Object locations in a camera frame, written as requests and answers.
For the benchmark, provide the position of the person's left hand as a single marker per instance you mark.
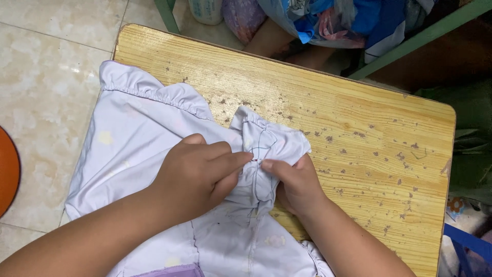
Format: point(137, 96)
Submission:
point(192, 173)

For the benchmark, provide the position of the person's right hand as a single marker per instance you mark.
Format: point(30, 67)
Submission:
point(301, 188)

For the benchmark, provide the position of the white ruffled garment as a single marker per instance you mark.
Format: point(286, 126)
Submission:
point(134, 134)

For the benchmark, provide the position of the dark sewing thread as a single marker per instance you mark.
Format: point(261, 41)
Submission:
point(260, 144)

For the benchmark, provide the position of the purple fabric piece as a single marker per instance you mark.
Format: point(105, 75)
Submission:
point(173, 271)

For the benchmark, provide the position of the floral patterned cloth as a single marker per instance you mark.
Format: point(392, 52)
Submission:
point(457, 206)

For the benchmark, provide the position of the white plastic bottle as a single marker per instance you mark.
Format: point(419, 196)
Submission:
point(205, 10)

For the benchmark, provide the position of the purple patterned bag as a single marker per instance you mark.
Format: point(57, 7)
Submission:
point(243, 17)

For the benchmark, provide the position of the dark green cloth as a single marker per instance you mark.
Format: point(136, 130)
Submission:
point(471, 154)

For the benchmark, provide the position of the blue plastic stool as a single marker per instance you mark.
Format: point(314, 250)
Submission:
point(467, 242)

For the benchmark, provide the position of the heap of colourful clothes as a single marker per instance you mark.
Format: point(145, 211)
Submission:
point(346, 19)

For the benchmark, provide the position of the orange round plastic object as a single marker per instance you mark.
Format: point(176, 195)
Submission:
point(7, 173)

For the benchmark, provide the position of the green metal frame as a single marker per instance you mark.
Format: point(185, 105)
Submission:
point(422, 37)

